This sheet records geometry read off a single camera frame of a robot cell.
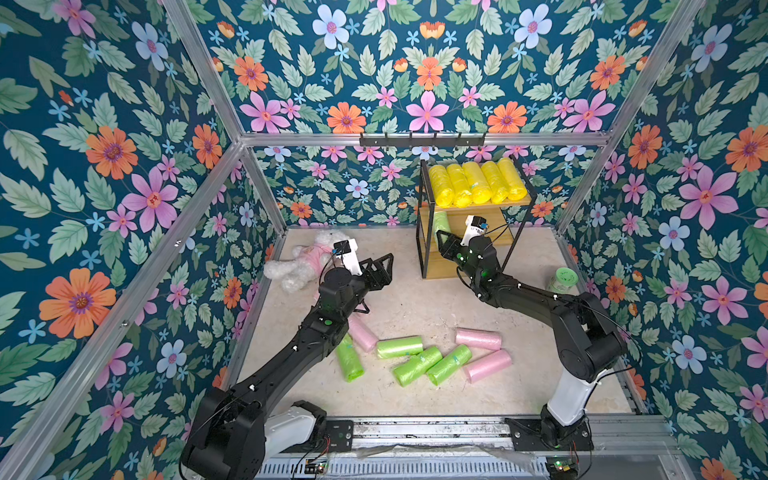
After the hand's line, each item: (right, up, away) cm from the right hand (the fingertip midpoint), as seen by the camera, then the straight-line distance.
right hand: (441, 231), depth 88 cm
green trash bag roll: (0, +3, 0) cm, 3 cm away
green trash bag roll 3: (-12, -34, -4) cm, 36 cm away
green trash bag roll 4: (-8, -38, -6) cm, 39 cm away
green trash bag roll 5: (+3, -37, -6) cm, 37 cm away
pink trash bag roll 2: (+11, -32, -2) cm, 33 cm away
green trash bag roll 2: (-26, -38, -6) cm, 47 cm away
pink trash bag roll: (-23, -32, +1) cm, 40 cm away
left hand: (-16, -7, -12) cm, 21 cm away
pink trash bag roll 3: (+13, -38, -5) cm, 41 cm away
